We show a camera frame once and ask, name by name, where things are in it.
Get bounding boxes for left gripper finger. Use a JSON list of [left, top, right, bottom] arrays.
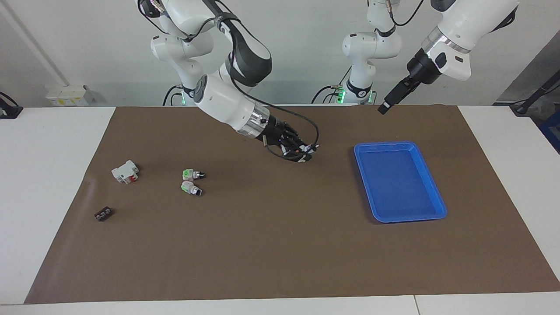
[[381, 81, 417, 116], [377, 77, 411, 111]]

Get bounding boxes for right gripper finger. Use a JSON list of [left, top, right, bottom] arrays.
[[284, 123, 313, 151], [277, 142, 309, 164]]

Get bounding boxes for orange selector switch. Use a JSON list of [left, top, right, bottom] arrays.
[[294, 143, 319, 164]]

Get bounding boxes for blue plastic tray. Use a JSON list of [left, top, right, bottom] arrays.
[[353, 141, 448, 224]]

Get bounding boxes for brown table mat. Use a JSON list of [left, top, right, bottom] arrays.
[[24, 105, 560, 305]]

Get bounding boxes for black stand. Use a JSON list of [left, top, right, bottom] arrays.
[[510, 70, 560, 116]]

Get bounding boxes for blue crate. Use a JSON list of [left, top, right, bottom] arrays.
[[539, 109, 560, 154]]

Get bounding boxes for white circuit breaker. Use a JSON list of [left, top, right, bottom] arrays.
[[111, 160, 140, 185]]

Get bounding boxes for white box with yellow label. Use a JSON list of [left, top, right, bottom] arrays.
[[45, 84, 95, 107]]

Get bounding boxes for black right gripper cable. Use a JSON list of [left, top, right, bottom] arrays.
[[138, 0, 320, 163]]

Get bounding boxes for black base cable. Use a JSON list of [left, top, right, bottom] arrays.
[[162, 85, 183, 106], [311, 85, 340, 105]]

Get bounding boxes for white pale green selector switch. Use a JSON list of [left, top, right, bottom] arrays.
[[180, 181, 203, 197]]

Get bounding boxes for black clamp mount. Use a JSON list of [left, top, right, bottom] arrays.
[[0, 92, 23, 119]]

